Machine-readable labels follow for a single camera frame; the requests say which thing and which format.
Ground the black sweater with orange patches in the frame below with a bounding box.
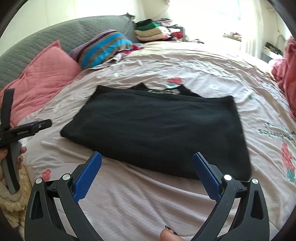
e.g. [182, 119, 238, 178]
[61, 83, 251, 181]

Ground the stack of folded clothes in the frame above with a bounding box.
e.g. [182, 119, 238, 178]
[134, 18, 186, 43]

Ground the left hand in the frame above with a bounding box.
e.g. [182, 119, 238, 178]
[0, 146, 27, 186]

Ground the right hand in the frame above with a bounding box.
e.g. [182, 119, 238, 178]
[159, 225, 184, 241]

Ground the cream fluffy rug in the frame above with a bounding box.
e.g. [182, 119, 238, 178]
[1, 167, 32, 228]

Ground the pink quilted pillow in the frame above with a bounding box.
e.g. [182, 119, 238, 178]
[1, 40, 82, 127]

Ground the grey quilted headboard cover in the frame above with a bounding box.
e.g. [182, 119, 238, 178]
[1, 14, 139, 89]

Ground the striped blue purple pillow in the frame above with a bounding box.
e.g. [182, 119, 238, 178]
[69, 29, 133, 69]

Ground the red garment behind pillow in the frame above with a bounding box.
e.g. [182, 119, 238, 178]
[121, 45, 143, 55]

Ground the pink crumpled blanket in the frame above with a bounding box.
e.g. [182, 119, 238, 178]
[271, 37, 296, 118]

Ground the white side table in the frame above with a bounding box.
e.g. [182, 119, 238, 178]
[260, 42, 283, 63]

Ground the white sheer curtain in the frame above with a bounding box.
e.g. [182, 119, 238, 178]
[240, 0, 264, 58]

